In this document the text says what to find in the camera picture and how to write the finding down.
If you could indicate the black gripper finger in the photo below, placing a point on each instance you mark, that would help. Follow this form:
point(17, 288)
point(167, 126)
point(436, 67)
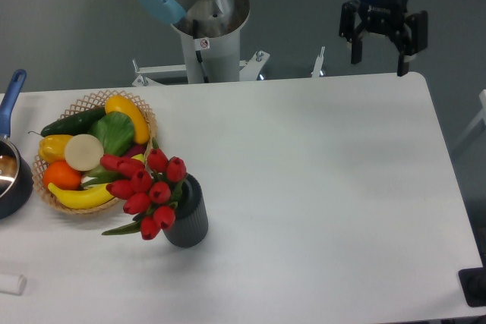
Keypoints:
point(352, 26)
point(409, 34)

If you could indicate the red tulip bouquet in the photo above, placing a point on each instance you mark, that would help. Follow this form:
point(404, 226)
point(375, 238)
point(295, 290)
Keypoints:
point(152, 191)

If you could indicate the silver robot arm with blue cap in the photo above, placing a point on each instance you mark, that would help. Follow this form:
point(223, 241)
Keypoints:
point(210, 33)

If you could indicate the dark grey ribbed vase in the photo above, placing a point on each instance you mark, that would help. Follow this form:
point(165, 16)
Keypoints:
point(191, 221)

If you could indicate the yellow squash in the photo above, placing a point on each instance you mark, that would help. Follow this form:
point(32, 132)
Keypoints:
point(119, 103)

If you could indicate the black device at table edge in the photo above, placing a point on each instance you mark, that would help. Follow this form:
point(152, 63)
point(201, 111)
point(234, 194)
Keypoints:
point(473, 286)

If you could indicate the green lettuce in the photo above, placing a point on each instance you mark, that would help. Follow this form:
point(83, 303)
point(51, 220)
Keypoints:
point(115, 131)

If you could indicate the green cucumber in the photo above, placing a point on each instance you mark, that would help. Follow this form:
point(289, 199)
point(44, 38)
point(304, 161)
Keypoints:
point(74, 124)

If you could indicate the white round radish slice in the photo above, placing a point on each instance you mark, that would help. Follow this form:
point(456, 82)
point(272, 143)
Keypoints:
point(83, 152)

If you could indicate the yellow banana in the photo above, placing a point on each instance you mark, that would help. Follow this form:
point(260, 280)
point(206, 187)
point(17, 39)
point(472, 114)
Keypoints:
point(81, 199)

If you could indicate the woven wicker basket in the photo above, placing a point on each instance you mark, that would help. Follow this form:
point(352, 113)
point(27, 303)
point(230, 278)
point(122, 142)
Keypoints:
point(97, 175)

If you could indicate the yellow bell pepper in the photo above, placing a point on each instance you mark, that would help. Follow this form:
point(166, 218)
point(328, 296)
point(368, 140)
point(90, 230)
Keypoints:
point(52, 148)

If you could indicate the orange fruit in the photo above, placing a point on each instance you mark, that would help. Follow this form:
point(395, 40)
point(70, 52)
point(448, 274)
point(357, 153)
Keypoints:
point(62, 175)

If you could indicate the white cylinder object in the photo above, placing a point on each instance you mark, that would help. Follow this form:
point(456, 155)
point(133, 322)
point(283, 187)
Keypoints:
point(12, 284)

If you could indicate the white frame at right edge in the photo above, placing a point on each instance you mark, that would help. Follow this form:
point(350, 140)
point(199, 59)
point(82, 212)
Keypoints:
point(472, 131)

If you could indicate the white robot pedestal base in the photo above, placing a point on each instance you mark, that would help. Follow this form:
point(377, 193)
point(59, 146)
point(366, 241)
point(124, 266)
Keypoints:
point(207, 60)

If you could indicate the dark pot with blue handle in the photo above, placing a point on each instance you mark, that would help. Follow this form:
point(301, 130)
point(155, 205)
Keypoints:
point(16, 176)

